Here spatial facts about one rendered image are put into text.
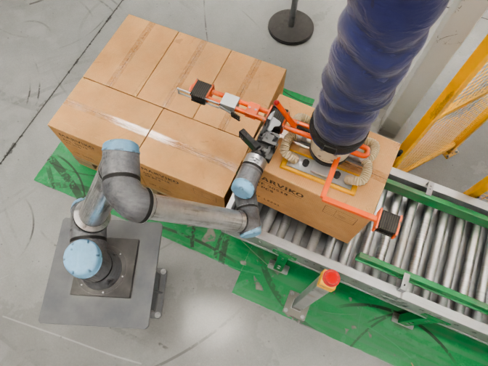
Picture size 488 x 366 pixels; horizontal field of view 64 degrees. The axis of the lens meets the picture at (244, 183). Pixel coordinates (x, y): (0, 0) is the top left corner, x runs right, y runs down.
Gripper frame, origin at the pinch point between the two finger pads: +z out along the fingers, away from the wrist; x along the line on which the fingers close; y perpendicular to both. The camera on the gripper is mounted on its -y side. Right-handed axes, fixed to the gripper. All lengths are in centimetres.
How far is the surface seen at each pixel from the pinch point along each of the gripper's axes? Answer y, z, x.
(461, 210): 106, 23, -57
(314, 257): 42, -32, -62
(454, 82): 65, 42, 9
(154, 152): -66, -9, -67
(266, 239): 15, -33, -62
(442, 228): 102, 13, -66
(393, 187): 70, 23, -60
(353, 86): 26, -12, 50
